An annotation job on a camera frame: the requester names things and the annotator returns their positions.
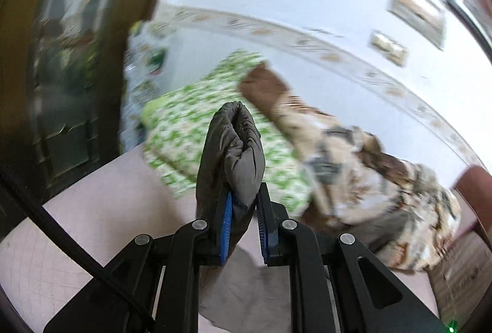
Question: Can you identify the black cable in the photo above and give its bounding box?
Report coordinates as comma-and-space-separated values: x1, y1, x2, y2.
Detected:
0, 168, 154, 333

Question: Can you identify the small framed wall picture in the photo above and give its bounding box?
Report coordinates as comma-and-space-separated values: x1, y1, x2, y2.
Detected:
369, 30, 409, 67

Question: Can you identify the wooden glass-door cabinet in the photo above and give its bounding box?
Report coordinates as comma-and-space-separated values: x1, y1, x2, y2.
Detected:
0, 0, 186, 205

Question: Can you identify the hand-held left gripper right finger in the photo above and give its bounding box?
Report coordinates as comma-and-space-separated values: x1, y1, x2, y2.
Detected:
256, 182, 450, 333

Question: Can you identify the grey quilted jacket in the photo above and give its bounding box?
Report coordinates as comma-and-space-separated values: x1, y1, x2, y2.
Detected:
195, 101, 293, 331

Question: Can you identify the large framed wall picture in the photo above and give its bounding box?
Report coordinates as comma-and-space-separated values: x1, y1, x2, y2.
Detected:
386, 0, 446, 50

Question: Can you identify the beige floral blanket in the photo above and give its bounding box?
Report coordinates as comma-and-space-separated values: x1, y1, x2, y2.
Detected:
238, 62, 462, 273

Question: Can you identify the striped sofa cushion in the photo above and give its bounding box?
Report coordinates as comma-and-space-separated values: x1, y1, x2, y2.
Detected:
428, 229, 492, 333

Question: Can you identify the reddish brown sofa armrest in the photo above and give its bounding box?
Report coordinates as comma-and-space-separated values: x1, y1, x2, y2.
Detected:
451, 166, 492, 238

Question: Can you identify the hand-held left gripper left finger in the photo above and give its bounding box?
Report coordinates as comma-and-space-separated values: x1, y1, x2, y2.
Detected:
43, 189, 235, 333

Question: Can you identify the green checked pillow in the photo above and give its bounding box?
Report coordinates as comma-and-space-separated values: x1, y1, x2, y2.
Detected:
140, 51, 313, 220

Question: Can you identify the light blue patterned cloth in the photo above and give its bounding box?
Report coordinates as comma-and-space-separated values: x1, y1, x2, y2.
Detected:
121, 22, 170, 150

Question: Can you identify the pink quilted bed sheet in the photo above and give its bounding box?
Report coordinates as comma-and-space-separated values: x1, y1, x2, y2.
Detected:
0, 143, 439, 333

